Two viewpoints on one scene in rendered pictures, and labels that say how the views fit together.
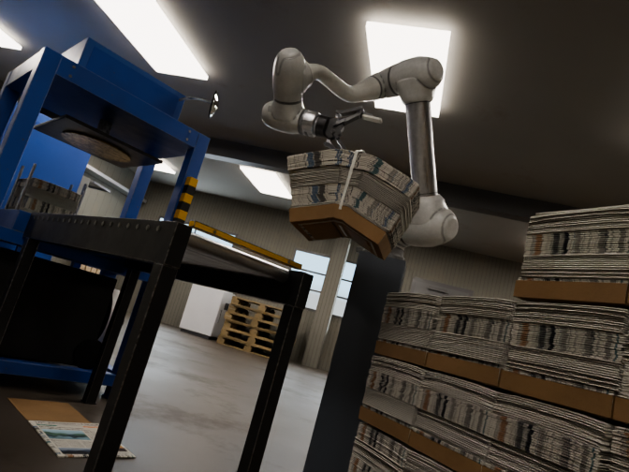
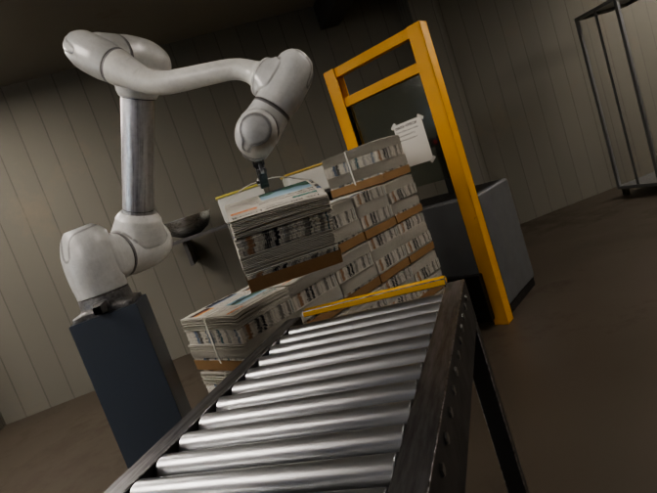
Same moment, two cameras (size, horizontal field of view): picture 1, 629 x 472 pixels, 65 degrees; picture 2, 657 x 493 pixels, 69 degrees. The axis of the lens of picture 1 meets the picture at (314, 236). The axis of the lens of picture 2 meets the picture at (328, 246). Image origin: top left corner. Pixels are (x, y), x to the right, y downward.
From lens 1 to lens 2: 256 cm
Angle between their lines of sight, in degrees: 116
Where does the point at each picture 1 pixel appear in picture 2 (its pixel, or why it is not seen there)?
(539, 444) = not seen: hidden behind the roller
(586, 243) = (342, 219)
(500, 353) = (339, 291)
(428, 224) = (167, 242)
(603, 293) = (359, 239)
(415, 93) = not seen: hidden behind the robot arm
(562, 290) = (347, 245)
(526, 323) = (340, 269)
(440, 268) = not seen: outside the picture
